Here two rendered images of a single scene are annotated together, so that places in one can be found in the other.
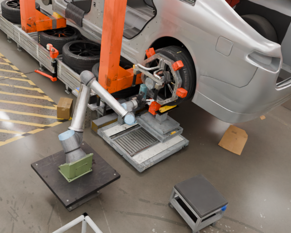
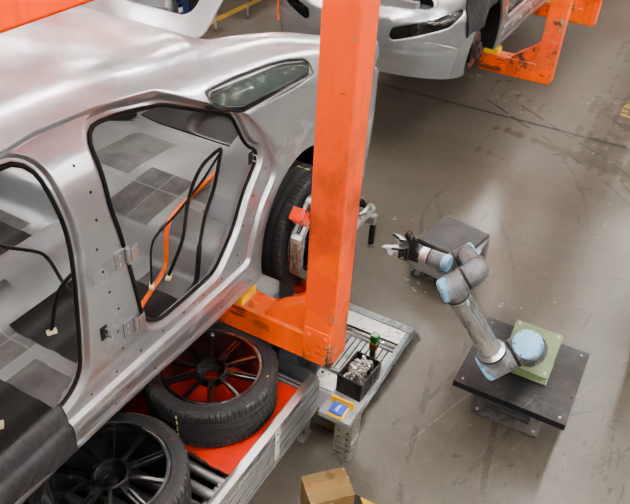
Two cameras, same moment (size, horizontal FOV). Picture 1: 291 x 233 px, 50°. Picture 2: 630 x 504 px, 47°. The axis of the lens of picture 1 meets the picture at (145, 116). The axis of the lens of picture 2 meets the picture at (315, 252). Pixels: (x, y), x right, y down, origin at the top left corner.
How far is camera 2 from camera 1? 4.96 m
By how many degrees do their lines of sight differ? 79
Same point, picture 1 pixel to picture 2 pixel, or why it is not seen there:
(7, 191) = (590, 490)
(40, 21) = not seen: outside the picture
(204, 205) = (473, 231)
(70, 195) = (570, 355)
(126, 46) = (223, 289)
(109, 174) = (496, 327)
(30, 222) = (605, 432)
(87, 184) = not seen: hidden behind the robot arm
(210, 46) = not seen: hidden behind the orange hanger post
